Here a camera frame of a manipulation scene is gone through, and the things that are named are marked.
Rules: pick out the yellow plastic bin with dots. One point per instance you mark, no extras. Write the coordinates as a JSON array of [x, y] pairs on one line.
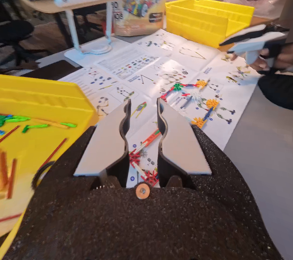
[[197, 27], [46, 100], [238, 11]]

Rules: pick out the person's right hand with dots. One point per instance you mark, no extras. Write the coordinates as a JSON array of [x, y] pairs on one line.
[[265, 65]]

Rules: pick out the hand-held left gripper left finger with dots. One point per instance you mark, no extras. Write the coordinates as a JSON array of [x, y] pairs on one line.
[[101, 150]]

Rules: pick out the black toy tyre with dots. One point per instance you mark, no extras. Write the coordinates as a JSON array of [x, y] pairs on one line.
[[36, 173]]

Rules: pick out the white round disc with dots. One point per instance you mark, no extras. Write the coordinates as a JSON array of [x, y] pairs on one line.
[[98, 52]]

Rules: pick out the flat dark device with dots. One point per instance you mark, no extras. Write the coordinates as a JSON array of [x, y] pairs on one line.
[[52, 70]]

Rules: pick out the construction toy box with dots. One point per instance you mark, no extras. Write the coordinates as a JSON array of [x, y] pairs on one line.
[[142, 8]]

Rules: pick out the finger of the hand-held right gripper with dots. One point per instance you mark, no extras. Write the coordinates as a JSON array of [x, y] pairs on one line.
[[256, 49], [256, 31]]

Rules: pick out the black office chair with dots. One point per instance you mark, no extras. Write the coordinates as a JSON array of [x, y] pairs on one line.
[[13, 36]]

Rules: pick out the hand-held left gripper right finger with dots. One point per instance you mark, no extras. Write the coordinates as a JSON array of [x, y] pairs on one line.
[[185, 150]]

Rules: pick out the toy building instruction sheet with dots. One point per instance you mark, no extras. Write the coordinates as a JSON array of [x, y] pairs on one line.
[[137, 68]]

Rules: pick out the pile of toy rods and connectors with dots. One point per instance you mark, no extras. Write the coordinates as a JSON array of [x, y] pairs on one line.
[[27, 125]]

